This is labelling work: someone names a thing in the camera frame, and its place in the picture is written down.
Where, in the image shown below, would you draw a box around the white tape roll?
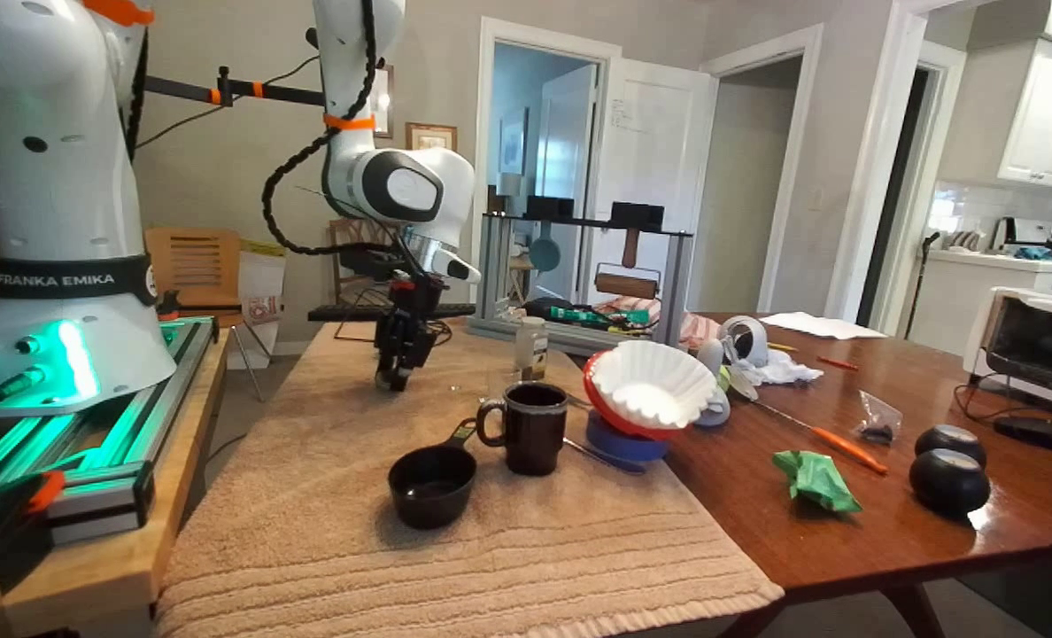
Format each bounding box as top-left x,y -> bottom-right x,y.
694,386 -> 732,432

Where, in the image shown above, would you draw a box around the white kitchen counter cabinet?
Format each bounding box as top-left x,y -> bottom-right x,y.
908,246 -> 1052,357

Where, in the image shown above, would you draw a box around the dark brown mug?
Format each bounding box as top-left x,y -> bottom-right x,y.
474,380 -> 569,479

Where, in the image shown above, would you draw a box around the blue bowl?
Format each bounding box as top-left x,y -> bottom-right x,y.
584,411 -> 673,471

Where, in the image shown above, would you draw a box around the pink striped cloth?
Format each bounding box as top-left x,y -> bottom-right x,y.
600,295 -> 728,352

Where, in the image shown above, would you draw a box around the tan terry towel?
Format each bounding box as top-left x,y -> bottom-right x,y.
151,319 -> 787,638

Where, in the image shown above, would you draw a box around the metal spoon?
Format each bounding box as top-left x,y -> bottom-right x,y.
559,432 -> 608,461

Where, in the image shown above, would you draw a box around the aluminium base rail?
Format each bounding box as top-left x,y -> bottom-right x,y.
0,317 -> 218,546

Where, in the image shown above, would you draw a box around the white paper bag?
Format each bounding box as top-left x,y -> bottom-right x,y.
232,239 -> 289,372

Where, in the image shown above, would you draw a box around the framed wall picture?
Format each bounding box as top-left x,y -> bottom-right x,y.
402,121 -> 459,155

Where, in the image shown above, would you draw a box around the white door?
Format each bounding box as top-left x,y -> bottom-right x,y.
591,57 -> 724,317

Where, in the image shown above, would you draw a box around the red bowl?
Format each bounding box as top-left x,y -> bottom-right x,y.
582,352 -> 715,448

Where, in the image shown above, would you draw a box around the orange pen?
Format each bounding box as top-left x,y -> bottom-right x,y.
759,402 -> 894,479

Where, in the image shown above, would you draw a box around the aluminium extrusion stand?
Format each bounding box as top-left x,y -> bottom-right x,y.
463,208 -> 694,352

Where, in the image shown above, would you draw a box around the black camera mounting bar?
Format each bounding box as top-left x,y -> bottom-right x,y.
131,65 -> 329,118

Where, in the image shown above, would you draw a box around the white paper sheet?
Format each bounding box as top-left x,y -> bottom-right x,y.
759,310 -> 890,345

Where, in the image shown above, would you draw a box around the clear labelled glass bottle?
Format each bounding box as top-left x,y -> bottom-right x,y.
512,317 -> 551,383

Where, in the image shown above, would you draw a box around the wooden crate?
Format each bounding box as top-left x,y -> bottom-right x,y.
144,226 -> 245,311

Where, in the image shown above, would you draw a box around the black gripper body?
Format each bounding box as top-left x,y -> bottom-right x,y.
371,277 -> 447,357

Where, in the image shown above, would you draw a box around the white wall cabinet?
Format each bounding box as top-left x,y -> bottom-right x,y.
996,38 -> 1052,190

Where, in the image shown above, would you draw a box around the white paper coffee filters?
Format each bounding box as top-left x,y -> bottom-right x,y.
589,336 -> 718,432

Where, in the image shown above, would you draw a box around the small clear plastic bag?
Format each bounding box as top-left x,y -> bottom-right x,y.
852,386 -> 908,448

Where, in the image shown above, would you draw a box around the wooden base board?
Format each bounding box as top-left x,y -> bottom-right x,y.
0,329 -> 232,638

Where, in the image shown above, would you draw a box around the white toaster oven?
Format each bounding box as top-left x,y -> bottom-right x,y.
960,284 -> 1052,405

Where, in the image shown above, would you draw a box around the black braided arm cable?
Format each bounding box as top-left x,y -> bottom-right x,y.
260,126 -> 410,259

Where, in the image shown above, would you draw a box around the green cloth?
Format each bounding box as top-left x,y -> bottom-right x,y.
768,448 -> 863,516

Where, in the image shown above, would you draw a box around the small black sphere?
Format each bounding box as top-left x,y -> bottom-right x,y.
911,423 -> 987,469

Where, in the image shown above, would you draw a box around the black flat device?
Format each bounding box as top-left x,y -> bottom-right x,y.
990,411 -> 1052,461

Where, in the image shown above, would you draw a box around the black measuring cup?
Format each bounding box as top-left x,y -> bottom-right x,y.
386,414 -> 480,531

